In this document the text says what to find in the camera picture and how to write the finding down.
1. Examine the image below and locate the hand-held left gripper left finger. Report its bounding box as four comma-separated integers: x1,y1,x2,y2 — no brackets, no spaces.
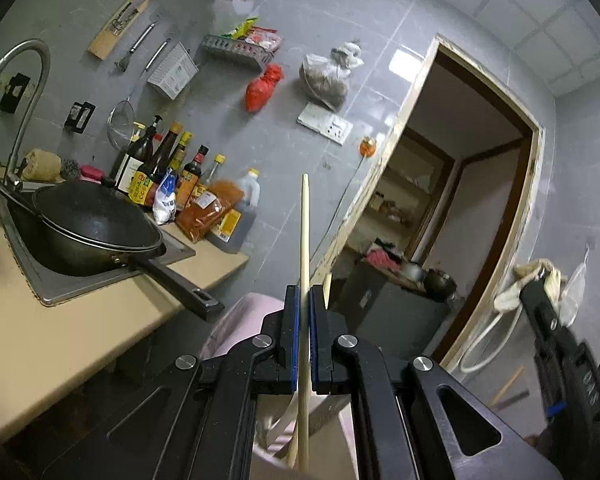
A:
42,285,301,480

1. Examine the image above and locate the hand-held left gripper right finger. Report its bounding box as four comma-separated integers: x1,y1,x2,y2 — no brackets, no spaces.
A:
309,285,563,480

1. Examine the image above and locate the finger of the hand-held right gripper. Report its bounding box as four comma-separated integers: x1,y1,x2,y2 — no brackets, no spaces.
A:
519,279,576,347

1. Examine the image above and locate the wooden chopstick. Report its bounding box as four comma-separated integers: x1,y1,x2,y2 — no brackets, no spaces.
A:
299,173,312,472
286,272,333,469

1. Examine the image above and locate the hanging clear plastic bag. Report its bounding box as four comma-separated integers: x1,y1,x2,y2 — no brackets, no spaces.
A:
560,244,594,329

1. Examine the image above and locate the wooden stick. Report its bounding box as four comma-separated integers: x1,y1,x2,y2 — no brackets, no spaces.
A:
489,364,527,407

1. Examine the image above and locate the dark grey cabinet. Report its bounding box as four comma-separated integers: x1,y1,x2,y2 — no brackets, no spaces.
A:
339,259,457,362

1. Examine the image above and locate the black pot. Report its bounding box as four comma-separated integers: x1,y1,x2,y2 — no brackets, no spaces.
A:
422,268,459,302

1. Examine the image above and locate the pink cloth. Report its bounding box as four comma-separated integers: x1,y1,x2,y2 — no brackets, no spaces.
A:
367,248,402,272

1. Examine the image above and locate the silver pot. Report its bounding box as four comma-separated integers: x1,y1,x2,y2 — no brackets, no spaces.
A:
399,261,427,284

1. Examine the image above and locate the large dark oil jug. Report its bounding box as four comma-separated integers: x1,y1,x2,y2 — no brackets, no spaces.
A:
206,167,262,254

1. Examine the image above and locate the wooden storage shelf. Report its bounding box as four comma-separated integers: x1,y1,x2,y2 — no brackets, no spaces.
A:
359,126,457,262

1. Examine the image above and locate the clear bottle yellow cap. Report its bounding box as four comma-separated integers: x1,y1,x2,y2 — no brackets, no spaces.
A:
199,153,227,187

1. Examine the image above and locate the white blue salt bag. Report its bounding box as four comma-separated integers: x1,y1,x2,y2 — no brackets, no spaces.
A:
152,168,179,226

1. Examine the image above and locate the yellow cap dark bottle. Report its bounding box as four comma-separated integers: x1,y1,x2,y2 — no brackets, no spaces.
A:
167,131,194,187

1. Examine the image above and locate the brown cap soy bottle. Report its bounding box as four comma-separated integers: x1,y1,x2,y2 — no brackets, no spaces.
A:
129,122,184,207

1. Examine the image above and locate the black wok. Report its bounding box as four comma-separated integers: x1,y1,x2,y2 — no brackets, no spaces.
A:
4,179,227,322

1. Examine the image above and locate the beige kitchen counter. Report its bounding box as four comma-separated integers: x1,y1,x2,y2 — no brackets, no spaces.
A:
0,159,251,442

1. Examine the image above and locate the dark pump sauce bottle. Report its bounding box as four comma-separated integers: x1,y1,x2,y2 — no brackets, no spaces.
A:
111,114,164,197

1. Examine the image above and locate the red plastic bag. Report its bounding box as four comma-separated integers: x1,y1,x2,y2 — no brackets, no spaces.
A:
244,63,286,114

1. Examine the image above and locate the steel kitchen sink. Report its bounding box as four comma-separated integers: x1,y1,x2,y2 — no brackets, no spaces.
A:
0,179,197,307

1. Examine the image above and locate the clear bag of dried goods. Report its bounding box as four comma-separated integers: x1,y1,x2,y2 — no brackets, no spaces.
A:
299,41,366,112

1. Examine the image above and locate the pink dish sponge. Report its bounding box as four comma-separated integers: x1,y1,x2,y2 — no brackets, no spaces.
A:
79,163,107,184

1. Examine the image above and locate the hanging mesh strainer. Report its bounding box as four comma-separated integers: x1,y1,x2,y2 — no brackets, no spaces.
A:
107,39,172,149

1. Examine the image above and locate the steel wool scrubber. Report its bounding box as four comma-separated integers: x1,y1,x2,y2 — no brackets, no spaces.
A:
60,157,84,182

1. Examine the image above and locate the red white snack packet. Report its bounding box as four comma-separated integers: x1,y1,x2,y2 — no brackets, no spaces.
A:
244,28,284,54

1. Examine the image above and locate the tan loofah sponge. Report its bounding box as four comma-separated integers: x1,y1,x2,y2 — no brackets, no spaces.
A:
19,148,63,182

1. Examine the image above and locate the green yellow snack packet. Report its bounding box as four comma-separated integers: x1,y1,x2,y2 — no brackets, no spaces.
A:
219,16,259,42

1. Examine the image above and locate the hanging metal peeler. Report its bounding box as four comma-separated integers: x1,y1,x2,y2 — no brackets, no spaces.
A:
114,20,159,72

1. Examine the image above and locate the curved metal faucet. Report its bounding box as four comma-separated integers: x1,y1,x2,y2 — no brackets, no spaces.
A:
0,38,52,189

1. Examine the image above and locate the white wall socket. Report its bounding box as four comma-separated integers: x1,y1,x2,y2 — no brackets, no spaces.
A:
296,102,354,146

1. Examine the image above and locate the wooden door frame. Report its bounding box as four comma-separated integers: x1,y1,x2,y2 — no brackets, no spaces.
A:
309,33,547,377

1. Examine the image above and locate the white wall box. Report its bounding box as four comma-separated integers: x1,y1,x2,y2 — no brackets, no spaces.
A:
146,41,199,99

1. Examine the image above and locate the grey wall shelf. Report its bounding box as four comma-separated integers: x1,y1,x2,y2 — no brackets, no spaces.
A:
199,33,277,72

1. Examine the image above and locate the black wall socket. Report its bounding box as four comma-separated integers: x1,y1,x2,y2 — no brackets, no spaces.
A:
0,72,32,114
64,101,97,135

